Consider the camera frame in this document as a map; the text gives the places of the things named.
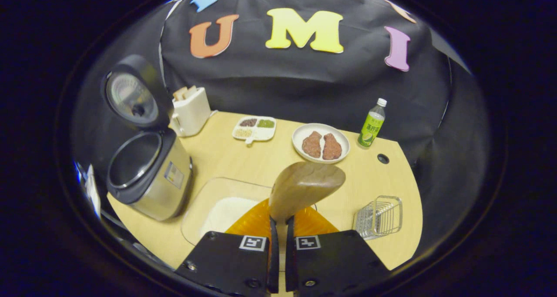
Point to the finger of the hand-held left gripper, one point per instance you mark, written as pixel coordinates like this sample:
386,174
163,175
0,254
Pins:
92,192

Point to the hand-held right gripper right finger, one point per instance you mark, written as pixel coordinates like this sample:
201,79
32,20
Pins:
290,262

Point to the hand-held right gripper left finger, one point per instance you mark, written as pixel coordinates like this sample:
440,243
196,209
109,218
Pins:
274,262

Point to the silver black rice cooker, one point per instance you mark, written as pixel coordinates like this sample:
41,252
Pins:
152,188

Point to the glass container of rice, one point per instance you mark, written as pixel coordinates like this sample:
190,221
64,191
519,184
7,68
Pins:
226,210

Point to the wooden spoon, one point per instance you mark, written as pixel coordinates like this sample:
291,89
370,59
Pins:
300,186

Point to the brown meat piece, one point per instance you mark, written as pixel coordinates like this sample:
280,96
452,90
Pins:
311,145
332,147

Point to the white toaster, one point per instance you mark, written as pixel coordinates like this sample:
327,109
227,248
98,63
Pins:
193,114

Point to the white round plate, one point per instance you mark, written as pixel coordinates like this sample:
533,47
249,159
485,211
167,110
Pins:
302,134

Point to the white divided dish with beans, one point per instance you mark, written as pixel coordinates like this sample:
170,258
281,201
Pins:
254,134

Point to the bread slice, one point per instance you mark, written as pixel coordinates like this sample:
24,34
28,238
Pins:
179,94
192,91

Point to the black desk grommet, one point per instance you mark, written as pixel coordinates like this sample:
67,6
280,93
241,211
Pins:
383,158

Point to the green drink bottle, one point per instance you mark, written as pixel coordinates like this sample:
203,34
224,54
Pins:
370,127

